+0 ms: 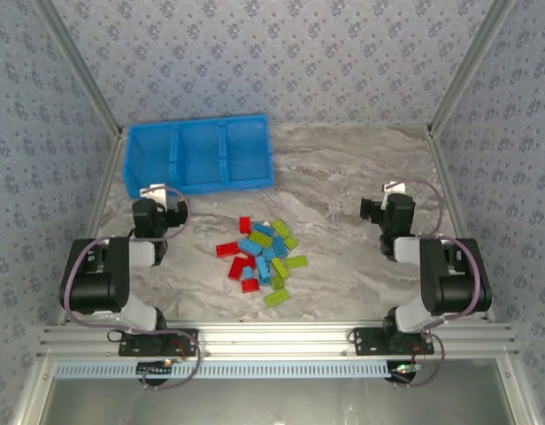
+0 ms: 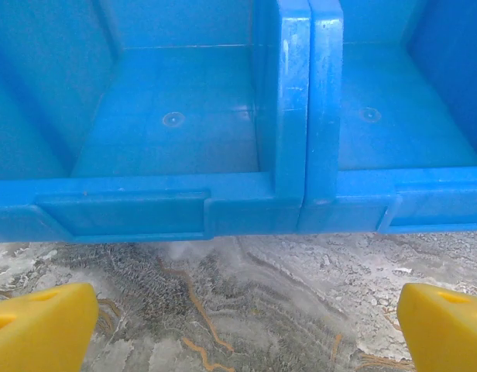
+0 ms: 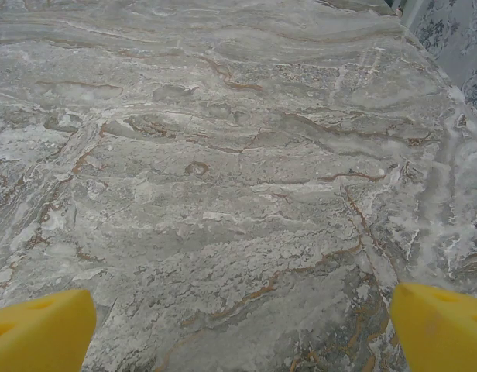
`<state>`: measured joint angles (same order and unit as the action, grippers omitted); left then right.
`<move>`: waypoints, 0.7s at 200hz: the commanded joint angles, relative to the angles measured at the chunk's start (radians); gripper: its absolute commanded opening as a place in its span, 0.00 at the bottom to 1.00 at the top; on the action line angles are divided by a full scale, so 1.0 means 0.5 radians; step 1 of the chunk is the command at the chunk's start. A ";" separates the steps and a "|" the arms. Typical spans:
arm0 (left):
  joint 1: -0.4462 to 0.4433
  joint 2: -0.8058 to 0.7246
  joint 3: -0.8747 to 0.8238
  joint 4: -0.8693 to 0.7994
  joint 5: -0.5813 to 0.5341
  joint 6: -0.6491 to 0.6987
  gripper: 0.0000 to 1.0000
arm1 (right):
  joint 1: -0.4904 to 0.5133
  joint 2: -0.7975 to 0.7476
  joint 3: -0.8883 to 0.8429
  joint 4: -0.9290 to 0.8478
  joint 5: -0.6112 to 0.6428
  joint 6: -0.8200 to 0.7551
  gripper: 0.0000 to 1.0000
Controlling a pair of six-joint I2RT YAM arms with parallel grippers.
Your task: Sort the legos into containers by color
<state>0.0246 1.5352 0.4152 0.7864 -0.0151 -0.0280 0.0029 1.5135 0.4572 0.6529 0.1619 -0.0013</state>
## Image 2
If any blue plastic storage bin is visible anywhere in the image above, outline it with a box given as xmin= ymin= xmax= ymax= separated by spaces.
xmin=298 ymin=0 xmax=477 ymax=236
xmin=0 ymin=0 xmax=312 ymax=245

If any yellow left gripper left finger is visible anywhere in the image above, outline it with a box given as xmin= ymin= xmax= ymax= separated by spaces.
xmin=0 ymin=282 xmax=99 ymax=372

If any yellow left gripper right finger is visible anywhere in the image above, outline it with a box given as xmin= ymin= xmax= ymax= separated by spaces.
xmin=396 ymin=282 xmax=477 ymax=372

